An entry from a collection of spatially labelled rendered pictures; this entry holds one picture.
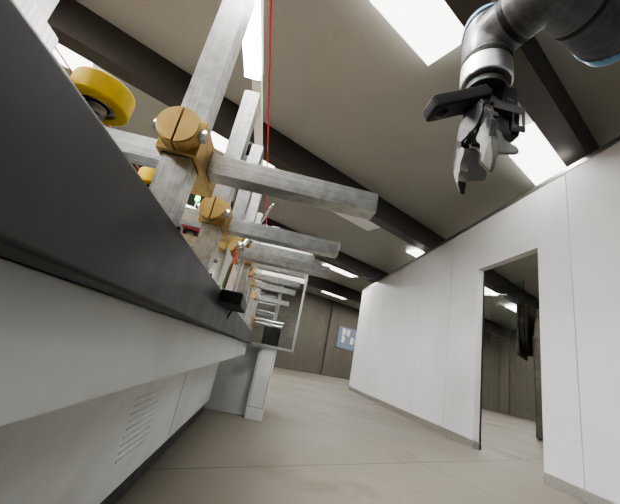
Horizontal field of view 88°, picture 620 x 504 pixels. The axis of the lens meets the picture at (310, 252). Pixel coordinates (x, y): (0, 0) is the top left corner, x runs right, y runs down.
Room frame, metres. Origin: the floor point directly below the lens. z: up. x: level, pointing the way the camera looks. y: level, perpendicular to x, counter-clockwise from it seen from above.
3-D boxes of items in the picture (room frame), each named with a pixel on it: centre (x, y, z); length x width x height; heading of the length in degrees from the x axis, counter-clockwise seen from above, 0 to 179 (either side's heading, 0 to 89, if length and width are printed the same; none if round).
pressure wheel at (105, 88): (0.39, 0.33, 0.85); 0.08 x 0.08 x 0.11
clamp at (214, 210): (0.63, 0.20, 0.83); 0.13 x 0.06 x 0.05; 4
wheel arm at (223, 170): (0.41, 0.14, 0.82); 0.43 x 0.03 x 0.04; 94
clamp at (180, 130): (0.38, 0.18, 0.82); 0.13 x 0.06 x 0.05; 4
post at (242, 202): (0.86, 0.22, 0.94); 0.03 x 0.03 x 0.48; 4
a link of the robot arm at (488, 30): (0.46, -0.26, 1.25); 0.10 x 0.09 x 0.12; 21
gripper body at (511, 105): (0.47, -0.27, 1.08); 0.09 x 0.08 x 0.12; 94
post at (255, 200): (1.11, 0.24, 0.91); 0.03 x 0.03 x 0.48; 4
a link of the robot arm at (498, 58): (0.47, -0.26, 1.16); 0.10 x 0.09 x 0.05; 4
